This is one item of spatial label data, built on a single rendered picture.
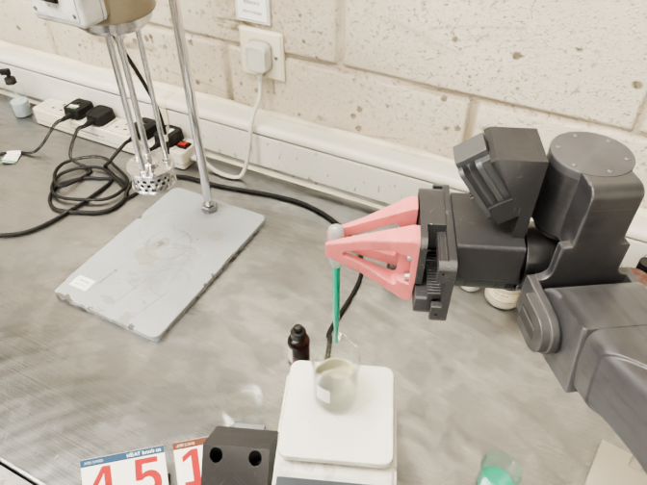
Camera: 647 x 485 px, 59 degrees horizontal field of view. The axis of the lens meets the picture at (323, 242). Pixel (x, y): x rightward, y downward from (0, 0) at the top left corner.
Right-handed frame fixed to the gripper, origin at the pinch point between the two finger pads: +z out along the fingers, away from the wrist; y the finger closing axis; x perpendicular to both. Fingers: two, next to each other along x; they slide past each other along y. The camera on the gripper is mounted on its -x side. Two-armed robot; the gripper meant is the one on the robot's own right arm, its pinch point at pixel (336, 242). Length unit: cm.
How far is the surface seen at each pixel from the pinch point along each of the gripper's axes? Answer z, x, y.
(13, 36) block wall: 78, 19, -82
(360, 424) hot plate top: -3.2, 23.1, 3.1
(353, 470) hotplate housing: -2.8, 24.9, 7.3
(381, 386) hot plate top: -5.3, 23.1, -1.9
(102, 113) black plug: 52, 26, -63
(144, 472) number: 20.3, 29.3, 7.6
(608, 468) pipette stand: -31.8, 31.1, 1.3
